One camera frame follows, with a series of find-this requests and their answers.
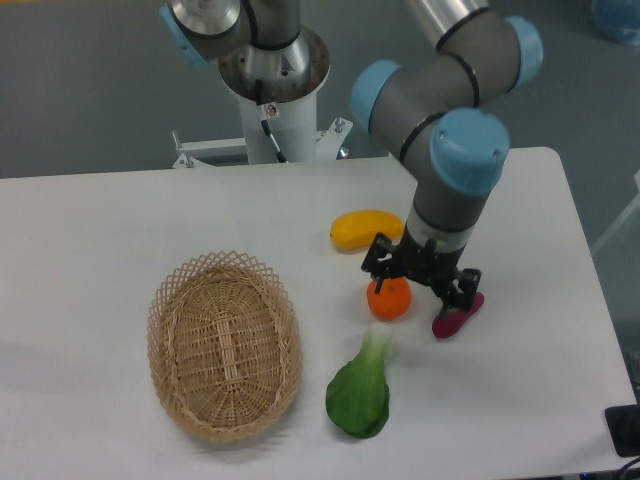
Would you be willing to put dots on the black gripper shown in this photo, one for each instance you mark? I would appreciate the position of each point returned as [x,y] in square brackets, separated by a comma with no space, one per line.
[424,264]

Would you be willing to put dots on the green bok choy vegetable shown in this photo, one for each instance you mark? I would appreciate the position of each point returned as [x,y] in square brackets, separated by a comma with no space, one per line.
[357,398]

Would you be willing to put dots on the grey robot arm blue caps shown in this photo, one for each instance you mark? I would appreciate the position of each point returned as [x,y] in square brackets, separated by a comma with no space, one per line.
[431,121]

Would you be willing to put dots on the orange tangerine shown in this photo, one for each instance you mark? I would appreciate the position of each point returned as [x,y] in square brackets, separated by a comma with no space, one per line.
[393,299]

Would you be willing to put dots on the purple sweet potato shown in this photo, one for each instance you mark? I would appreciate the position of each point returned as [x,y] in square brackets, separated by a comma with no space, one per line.
[450,323]

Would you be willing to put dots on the yellow mango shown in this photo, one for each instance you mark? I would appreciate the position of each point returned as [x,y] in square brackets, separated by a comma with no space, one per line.
[357,229]

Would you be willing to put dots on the woven wicker basket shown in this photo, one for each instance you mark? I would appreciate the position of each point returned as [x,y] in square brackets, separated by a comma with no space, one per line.
[224,347]

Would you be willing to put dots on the black device at table edge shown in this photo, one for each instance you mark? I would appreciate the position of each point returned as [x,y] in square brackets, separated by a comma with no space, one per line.
[623,425]

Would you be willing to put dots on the blue plastic bag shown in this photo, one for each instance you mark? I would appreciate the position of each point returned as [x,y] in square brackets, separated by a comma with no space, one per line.
[618,20]

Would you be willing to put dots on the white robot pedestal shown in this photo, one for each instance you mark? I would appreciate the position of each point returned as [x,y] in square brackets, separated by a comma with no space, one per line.
[292,125]

